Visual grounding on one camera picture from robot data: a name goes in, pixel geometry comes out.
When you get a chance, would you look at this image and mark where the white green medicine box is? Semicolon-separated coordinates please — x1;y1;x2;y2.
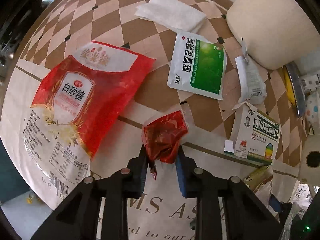
224;102;281;165

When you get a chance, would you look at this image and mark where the red white sugar bag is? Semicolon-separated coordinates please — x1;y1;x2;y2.
22;41;154;196

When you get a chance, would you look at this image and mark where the white dotted small bowl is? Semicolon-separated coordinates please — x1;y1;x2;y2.
305;91;319;133

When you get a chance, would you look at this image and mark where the green white medicine sachet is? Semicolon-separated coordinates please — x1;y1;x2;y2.
167;31;227;100

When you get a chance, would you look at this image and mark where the blue grey smartphone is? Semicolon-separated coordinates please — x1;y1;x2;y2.
285;61;305;118

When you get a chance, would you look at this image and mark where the small red foil wrapper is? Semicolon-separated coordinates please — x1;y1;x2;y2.
142;109;189;179

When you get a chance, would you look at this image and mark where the yellow cleaning sponge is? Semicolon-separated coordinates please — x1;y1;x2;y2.
283;67;296;106

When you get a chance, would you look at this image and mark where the cream ribbed utensil holder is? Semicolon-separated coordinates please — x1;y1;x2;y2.
226;0;319;70

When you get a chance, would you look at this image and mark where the folded white paper napkin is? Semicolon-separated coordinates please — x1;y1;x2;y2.
135;0;207;33

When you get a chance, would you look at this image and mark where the checkered beige table mat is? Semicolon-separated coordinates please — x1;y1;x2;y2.
0;0;311;240

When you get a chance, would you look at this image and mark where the cream electric kettle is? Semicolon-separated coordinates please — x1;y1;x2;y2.
298;135;320;186

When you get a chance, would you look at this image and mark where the silver white foil sachet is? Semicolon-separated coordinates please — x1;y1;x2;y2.
235;38;267;105

